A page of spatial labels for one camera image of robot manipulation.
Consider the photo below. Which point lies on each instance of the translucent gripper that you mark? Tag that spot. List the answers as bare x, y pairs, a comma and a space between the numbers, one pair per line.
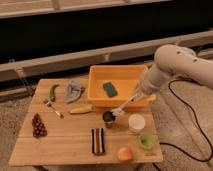
138, 95

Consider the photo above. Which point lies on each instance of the white dish brush black head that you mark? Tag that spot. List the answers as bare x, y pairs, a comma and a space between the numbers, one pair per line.
120, 110

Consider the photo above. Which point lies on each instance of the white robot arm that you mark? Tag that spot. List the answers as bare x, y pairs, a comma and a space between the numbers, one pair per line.
171, 60

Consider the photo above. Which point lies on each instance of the white paper cup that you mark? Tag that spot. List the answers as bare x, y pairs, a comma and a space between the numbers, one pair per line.
136, 123

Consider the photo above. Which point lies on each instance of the small metal cup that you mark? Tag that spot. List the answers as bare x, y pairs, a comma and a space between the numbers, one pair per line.
108, 119

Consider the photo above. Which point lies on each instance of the green plastic cup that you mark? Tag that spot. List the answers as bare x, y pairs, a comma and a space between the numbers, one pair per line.
146, 140

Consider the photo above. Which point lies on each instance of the green sponge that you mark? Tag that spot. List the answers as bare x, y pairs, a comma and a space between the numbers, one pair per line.
109, 89

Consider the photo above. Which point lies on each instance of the yellow plastic bin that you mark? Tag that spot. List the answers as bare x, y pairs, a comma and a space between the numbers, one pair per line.
123, 77

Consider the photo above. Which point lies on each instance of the yellow corn cob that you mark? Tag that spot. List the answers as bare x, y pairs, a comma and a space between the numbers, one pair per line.
82, 109

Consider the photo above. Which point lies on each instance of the orange apple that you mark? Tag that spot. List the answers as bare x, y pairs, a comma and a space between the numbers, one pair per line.
124, 154

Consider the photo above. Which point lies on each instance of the grey crumpled cloth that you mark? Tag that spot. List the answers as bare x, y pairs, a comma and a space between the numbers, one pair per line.
74, 91

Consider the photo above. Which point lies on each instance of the wooden table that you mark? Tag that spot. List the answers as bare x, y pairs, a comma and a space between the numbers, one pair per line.
69, 140

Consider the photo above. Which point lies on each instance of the green chili pepper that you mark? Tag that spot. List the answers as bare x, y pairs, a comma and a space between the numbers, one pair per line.
52, 95

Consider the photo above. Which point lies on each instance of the metal fork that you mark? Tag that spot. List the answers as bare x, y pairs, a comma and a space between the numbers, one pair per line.
49, 104

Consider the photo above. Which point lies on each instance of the dark red grape bunch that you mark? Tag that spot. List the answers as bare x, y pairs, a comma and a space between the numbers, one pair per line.
39, 129

